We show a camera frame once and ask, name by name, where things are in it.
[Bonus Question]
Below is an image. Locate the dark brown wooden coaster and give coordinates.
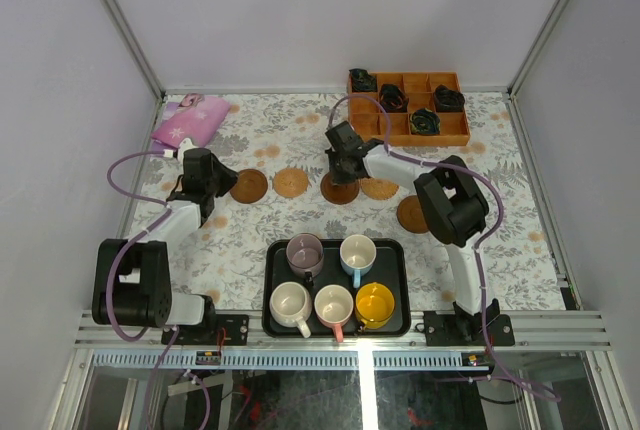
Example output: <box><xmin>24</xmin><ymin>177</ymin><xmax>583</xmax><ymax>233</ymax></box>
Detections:
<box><xmin>396</xmin><ymin>195</ymin><xmax>429</xmax><ymax>234</ymax></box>
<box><xmin>320</xmin><ymin>173</ymin><xmax>360</xmax><ymax>205</ymax></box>
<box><xmin>230</xmin><ymin>169</ymin><xmax>268</xmax><ymax>204</ymax></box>

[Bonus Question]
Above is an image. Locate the woven rattan coaster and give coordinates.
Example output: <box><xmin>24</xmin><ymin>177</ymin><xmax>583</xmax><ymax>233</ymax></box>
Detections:
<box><xmin>360</xmin><ymin>178</ymin><xmax>399</xmax><ymax>201</ymax></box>
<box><xmin>273</xmin><ymin>167</ymin><xmax>309</xmax><ymax>198</ymax></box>

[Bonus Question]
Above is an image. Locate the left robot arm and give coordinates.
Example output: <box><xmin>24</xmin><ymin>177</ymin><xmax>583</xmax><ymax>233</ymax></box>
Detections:
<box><xmin>91</xmin><ymin>148</ymin><xmax>238</xmax><ymax>345</ymax></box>

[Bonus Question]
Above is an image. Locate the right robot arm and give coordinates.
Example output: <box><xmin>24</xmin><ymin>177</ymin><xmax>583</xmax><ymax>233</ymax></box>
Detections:
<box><xmin>326</xmin><ymin>122</ymin><xmax>493</xmax><ymax>345</ymax></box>

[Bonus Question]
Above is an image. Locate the pink folded cloth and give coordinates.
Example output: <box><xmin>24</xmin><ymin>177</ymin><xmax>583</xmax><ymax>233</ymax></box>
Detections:
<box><xmin>151</xmin><ymin>93</ymin><xmax>232</xmax><ymax>163</ymax></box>

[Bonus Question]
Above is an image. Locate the rolled dark sock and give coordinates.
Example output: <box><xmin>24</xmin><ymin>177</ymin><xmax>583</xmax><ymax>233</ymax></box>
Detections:
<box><xmin>349</xmin><ymin>68</ymin><xmax>378</xmax><ymax>93</ymax></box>
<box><xmin>409</xmin><ymin>108</ymin><xmax>441</xmax><ymax>136</ymax></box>
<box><xmin>378</xmin><ymin>83</ymin><xmax>409</xmax><ymax>113</ymax></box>
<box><xmin>433</xmin><ymin>85</ymin><xmax>466</xmax><ymax>113</ymax></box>

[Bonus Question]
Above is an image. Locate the orange compartment organizer box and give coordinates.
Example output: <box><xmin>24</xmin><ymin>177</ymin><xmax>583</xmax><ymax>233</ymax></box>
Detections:
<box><xmin>347</xmin><ymin>68</ymin><xmax>470</xmax><ymax>147</ymax></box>

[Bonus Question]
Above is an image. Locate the blue mug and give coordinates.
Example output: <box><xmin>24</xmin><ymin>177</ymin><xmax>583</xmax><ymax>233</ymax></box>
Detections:
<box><xmin>339</xmin><ymin>234</ymin><xmax>377</xmax><ymax>289</ymax></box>

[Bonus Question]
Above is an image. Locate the purple mug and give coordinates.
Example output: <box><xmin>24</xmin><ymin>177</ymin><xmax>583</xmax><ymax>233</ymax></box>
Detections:
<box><xmin>285</xmin><ymin>233</ymin><xmax>324</xmax><ymax>287</ymax></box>

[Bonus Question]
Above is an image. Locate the yellow mug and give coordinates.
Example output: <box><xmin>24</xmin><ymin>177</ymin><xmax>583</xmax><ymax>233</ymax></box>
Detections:
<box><xmin>355</xmin><ymin>282</ymin><xmax>396</xmax><ymax>332</ymax></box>

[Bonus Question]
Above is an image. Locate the pink mug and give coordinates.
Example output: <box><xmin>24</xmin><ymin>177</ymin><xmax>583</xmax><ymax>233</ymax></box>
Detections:
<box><xmin>314</xmin><ymin>284</ymin><xmax>354</xmax><ymax>343</ymax></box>

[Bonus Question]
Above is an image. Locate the cream white mug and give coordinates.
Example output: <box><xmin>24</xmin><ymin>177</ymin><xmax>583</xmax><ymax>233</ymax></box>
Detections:
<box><xmin>269</xmin><ymin>282</ymin><xmax>312</xmax><ymax>339</ymax></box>

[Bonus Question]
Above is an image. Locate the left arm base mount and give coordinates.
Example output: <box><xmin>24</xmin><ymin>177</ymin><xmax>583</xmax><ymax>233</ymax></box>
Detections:
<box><xmin>174</xmin><ymin>313</ymin><xmax>250</xmax><ymax>347</ymax></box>

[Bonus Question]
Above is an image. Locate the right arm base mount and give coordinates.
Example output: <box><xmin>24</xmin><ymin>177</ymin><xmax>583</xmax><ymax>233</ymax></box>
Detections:
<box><xmin>423</xmin><ymin>298</ymin><xmax>515</xmax><ymax>347</ymax></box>

